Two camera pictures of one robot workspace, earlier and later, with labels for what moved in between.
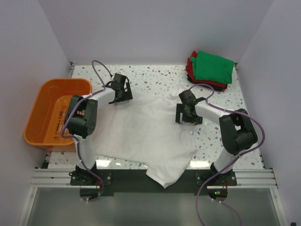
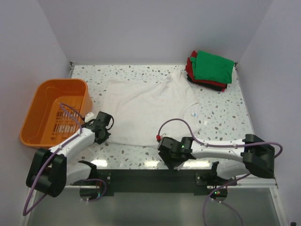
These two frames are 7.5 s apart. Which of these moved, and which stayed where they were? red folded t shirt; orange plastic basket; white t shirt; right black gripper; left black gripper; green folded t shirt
Moved: white t shirt; left black gripper; right black gripper
Stayed: orange plastic basket; red folded t shirt; green folded t shirt
